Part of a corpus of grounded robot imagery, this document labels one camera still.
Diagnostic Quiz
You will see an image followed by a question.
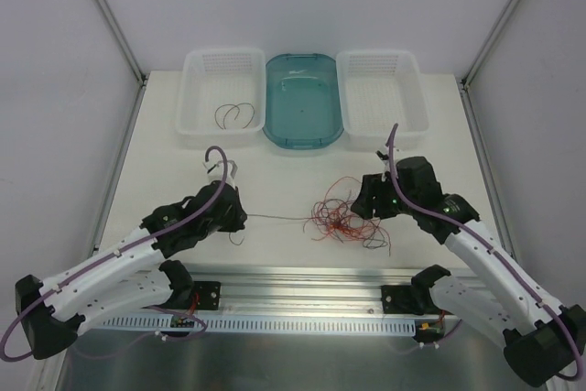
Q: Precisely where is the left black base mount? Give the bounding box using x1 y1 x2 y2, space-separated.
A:
157 281 222 311

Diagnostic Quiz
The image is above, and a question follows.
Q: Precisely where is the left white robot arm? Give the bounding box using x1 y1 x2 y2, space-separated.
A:
15 180 247 360

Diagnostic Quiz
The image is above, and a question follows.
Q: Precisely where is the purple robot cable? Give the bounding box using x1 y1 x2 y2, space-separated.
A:
386 123 581 382
0 146 230 361

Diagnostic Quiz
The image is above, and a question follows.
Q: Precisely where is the white perforated basket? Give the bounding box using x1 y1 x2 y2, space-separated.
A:
175 48 266 148
335 49 429 151

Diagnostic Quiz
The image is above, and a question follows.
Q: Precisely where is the aluminium frame post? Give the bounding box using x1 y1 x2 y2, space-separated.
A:
92 0 147 85
461 0 523 91

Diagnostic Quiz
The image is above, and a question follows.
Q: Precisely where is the left aluminium frame post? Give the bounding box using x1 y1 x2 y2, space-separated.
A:
92 0 147 85

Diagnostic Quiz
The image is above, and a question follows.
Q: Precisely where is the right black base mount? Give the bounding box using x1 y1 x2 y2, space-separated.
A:
380 285 450 316

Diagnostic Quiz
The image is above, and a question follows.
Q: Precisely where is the aluminium mounting rail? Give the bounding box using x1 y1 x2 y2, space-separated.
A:
100 264 468 319

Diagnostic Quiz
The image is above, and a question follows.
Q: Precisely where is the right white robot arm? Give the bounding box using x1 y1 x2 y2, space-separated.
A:
351 152 585 387

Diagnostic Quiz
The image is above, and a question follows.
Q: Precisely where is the right white perforated basket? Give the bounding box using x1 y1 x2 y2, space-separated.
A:
335 49 429 151

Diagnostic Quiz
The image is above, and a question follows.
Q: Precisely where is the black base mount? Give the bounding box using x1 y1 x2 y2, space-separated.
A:
380 285 450 316
157 281 222 311

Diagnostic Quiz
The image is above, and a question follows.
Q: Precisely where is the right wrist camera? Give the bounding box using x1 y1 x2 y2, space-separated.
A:
375 149 396 168

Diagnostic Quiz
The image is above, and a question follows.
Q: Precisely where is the orange wire bundle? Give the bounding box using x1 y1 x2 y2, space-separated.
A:
228 175 393 257

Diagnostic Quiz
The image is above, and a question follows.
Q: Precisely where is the brown thin wire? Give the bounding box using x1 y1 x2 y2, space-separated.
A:
213 102 258 129

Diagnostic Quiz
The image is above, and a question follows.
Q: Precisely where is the white slotted cable duct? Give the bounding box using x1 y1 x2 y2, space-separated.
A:
98 313 416 337

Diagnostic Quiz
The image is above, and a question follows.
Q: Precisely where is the teal transparent plastic bin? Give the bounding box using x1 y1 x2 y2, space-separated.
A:
263 53 343 150

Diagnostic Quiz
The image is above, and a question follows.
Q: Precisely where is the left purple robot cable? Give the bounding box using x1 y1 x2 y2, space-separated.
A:
0 146 230 361

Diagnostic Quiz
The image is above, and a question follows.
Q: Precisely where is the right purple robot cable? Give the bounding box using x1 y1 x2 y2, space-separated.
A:
386 123 581 382

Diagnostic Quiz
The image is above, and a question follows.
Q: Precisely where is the right aluminium frame post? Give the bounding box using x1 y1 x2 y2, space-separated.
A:
461 0 523 91

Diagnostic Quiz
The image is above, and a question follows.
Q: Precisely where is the left white perforated basket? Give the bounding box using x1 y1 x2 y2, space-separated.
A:
175 48 266 148

